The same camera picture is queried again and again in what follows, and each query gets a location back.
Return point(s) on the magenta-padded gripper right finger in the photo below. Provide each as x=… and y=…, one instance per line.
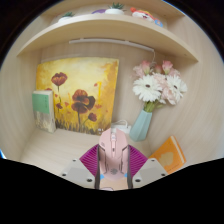
x=144, y=168

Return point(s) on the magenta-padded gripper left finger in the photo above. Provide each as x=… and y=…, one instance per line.
x=83, y=168

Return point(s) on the pink computer mouse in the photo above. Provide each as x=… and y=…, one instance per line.
x=113, y=150

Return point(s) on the orange covered book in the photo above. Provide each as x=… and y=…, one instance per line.
x=168, y=156

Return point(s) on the pale teal faceted vase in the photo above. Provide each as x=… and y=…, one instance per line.
x=140, y=125

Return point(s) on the white power strip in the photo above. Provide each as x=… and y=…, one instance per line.
x=125, y=128

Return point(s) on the green covered book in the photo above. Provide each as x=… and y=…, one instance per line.
x=42, y=106

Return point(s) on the white and pink flower bouquet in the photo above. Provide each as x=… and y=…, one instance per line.
x=156, y=85

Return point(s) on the yellow poppy flower painting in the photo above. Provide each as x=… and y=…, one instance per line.
x=80, y=76

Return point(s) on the white light bar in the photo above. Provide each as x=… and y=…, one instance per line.
x=110, y=41

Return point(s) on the wooden shelf with ornaments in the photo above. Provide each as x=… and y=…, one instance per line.
x=110, y=28

